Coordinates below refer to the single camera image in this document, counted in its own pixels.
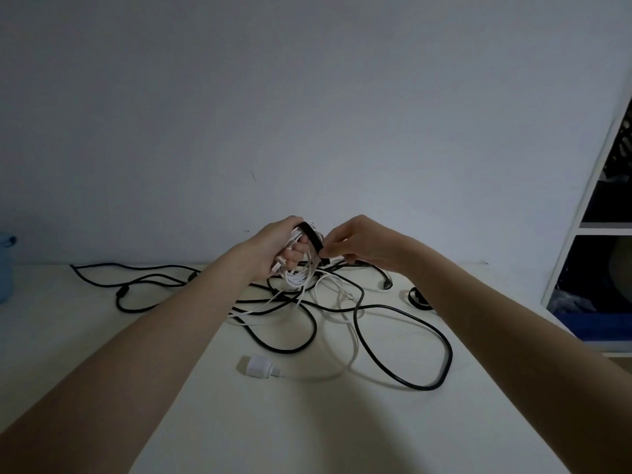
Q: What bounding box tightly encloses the small black rolled strap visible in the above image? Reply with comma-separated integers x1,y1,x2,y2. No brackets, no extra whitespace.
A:
408,286,435,311

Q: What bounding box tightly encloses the white cable with plug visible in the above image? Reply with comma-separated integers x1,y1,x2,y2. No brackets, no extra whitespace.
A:
227,269,367,382

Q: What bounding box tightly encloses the black cable with ferrite bead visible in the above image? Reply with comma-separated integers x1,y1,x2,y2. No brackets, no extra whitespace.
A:
70,263,200,314

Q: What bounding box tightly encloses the person's right forearm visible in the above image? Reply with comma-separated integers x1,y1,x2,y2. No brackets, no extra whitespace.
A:
401,242,632,474

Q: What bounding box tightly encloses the person's left hand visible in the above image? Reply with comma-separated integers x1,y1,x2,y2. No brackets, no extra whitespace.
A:
244,216,310,284

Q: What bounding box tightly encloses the white shelf unit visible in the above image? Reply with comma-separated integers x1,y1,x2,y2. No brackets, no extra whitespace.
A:
541,93,632,359

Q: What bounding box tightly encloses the blue plastic container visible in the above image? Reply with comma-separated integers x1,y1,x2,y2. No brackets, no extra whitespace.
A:
0,234,17,304

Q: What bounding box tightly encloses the black fastening strap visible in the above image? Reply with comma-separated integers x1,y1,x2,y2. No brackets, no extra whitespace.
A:
294,221,330,266

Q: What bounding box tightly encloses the long black looped cable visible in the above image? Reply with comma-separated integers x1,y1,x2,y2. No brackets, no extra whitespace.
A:
232,260,454,392

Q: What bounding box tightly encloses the person's right hand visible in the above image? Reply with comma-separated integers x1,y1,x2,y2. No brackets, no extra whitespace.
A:
319,215,413,274

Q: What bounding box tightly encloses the white cable bundle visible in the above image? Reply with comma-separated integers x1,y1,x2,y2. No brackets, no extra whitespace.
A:
269,227,328,293

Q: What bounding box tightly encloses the person's left forearm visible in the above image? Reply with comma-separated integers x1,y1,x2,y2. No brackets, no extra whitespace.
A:
0,244,260,474

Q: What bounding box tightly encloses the blue storage box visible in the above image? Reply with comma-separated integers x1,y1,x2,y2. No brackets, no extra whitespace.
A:
557,311,632,342

